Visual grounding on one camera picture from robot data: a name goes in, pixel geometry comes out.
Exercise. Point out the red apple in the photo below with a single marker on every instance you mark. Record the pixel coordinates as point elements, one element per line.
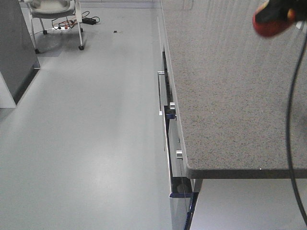
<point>273,17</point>

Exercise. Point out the black built-in drawer appliance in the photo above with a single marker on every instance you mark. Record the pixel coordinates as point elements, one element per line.
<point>164,87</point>

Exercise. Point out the black built-in oven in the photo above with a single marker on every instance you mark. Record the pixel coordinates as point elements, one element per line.
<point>182,196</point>

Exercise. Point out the grey stone countertop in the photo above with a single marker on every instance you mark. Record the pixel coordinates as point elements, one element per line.
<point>230,88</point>

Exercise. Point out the black power adapter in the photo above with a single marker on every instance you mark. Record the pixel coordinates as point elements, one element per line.
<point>90,21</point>

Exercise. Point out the white power strip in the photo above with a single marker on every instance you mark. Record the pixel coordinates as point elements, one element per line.
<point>61,28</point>

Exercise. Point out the white office chair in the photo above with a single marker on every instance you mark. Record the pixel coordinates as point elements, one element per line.
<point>53,9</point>

